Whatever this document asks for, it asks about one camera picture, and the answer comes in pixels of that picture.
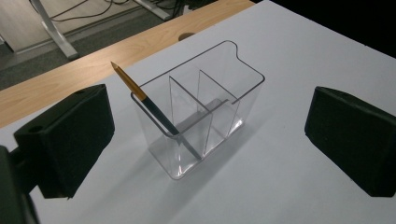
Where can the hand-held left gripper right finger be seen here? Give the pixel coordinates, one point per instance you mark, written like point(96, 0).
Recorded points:
point(351, 140)

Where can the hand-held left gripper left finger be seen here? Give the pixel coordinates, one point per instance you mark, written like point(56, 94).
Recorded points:
point(68, 140)

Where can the black pen with gold tip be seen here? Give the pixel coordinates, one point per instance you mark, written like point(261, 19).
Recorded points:
point(155, 112)

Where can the clear acrylic pen holder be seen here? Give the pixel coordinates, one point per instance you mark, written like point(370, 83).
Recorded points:
point(199, 118)

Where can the white metal stand leg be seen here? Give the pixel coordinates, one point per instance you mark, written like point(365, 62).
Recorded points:
point(54, 31)

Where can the grey metal floor rail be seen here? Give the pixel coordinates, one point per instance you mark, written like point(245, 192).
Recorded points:
point(152, 7)

